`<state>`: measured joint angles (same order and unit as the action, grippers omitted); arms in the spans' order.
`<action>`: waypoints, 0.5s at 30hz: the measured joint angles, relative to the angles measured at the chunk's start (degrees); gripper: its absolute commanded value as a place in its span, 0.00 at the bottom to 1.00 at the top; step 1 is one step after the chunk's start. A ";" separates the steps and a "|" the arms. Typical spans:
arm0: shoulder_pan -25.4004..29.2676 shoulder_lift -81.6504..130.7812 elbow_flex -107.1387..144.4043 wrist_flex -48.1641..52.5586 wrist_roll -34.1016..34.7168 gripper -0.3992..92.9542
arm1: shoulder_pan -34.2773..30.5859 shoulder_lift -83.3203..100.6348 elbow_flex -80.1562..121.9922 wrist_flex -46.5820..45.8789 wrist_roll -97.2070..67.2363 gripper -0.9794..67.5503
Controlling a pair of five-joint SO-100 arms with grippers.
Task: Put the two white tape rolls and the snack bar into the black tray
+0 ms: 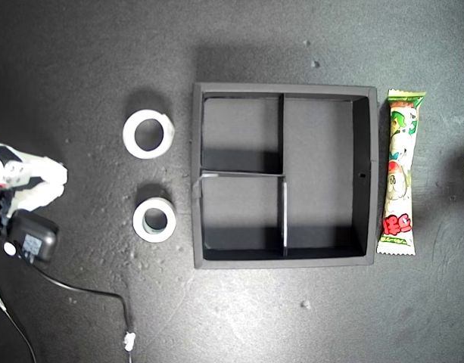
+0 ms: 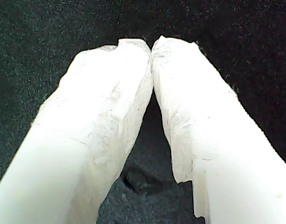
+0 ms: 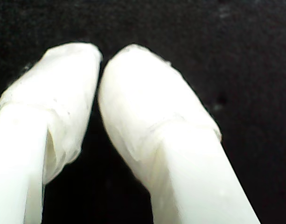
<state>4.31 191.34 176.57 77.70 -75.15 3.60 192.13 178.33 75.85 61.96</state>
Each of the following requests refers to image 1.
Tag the small white tape roll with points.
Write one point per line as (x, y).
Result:
(139, 227)

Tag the black camera box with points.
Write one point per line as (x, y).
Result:
(42, 234)

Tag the black tray with wells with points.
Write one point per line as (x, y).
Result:
(318, 170)

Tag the green printed snack bar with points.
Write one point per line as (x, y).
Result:
(400, 170)

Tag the large white tape roll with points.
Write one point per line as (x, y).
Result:
(130, 140)

